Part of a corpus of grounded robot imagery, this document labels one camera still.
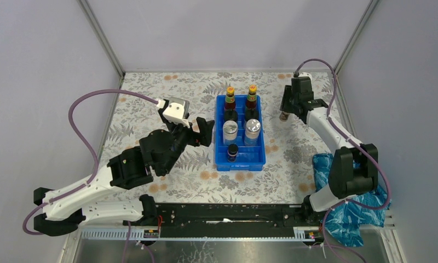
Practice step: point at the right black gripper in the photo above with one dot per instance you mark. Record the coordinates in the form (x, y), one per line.
(284, 106)

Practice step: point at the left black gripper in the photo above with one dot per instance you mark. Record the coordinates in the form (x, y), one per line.
(205, 129)

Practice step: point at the small brown spice bottle front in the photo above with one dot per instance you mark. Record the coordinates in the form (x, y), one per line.
(284, 116)

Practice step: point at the small brown spice bottle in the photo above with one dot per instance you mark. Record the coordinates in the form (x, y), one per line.
(232, 152)
(284, 116)

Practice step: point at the silver lid jar white beads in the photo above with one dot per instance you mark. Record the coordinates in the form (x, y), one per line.
(230, 132)

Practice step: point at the clear jar black knob lid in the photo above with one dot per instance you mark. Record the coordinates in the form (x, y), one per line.
(230, 115)

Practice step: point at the yellow cap sauce bottle front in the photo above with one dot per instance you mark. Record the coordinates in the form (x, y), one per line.
(229, 101)

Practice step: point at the sauce bottle red label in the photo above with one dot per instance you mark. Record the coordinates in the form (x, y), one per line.
(251, 100)

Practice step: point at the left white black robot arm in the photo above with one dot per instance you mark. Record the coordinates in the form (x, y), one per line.
(65, 210)

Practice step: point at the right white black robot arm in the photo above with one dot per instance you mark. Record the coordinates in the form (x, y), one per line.
(352, 171)

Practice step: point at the floral tablecloth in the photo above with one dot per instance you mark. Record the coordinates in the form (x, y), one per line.
(287, 176)

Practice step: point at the blue plastic divided bin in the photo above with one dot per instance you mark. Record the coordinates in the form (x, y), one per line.
(249, 158)

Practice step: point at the blue patterned cloth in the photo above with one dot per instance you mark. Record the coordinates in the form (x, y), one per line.
(344, 222)

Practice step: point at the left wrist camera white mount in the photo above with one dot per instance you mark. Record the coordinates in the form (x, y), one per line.
(174, 110)

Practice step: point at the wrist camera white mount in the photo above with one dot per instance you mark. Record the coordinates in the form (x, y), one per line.
(303, 74)
(174, 110)

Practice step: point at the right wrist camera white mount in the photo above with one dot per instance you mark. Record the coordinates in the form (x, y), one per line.
(303, 74)

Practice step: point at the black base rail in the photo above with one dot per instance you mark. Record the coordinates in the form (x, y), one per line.
(203, 220)

